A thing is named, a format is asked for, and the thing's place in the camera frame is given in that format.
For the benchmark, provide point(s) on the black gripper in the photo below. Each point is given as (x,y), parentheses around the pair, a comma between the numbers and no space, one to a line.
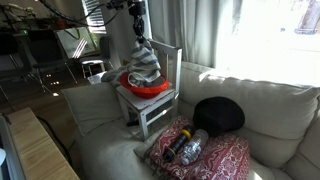
(137,9)

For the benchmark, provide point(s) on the grey white striped cloth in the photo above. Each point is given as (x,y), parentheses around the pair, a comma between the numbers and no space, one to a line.
(144,67)

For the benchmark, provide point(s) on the orange sequined hat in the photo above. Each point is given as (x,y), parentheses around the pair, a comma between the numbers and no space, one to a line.
(144,92)

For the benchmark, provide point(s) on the small white wooden chair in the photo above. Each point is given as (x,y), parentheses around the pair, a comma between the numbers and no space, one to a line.
(150,110)

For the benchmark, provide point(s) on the black office chair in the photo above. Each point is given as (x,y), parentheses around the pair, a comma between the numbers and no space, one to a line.
(44,48)

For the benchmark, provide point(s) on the red white patterned cloth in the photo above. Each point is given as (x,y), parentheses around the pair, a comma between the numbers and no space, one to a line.
(226,157)

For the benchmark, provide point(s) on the small white stool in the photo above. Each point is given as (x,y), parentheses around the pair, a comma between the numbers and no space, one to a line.
(87,64)

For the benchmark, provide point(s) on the grey white patterned pillow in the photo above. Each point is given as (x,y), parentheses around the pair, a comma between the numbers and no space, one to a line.
(112,76)

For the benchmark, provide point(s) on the white tote bag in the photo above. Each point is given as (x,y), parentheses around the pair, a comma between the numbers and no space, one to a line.
(76,41)

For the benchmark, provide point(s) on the white curtain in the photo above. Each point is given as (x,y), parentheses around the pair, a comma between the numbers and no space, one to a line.
(201,28)

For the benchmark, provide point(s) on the beige sofa cushion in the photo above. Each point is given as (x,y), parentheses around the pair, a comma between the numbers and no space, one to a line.
(93,105)

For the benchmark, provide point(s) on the black round cushion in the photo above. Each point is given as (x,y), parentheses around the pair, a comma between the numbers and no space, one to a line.
(217,115)

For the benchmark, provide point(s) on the clear plastic water bottle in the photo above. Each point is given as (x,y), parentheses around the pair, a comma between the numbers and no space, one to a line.
(194,147)

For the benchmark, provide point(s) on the light wooden table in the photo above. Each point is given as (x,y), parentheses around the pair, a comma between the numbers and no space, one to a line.
(37,154)

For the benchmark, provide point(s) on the beige sofa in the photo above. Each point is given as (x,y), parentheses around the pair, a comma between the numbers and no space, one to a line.
(280,121)

